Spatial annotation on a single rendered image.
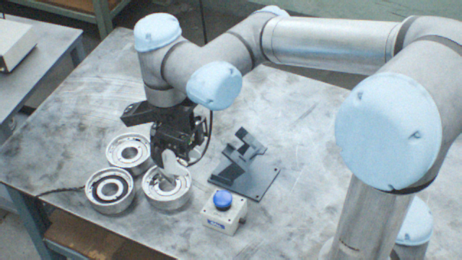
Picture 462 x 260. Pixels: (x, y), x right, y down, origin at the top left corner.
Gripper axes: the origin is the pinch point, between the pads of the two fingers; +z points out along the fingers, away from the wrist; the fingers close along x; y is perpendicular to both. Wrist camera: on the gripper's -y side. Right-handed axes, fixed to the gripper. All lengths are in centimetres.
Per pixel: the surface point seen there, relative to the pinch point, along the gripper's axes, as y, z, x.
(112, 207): -11.3, 10.0, -8.4
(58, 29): -82, 25, 49
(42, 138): -41.9, 13.0, 2.0
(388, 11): -7, 68, 163
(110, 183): -16.1, 10.6, -3.0
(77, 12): -135, 70, 107
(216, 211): 9.2, 8.6, -0.2
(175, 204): -0.3, 10.9, -1.0
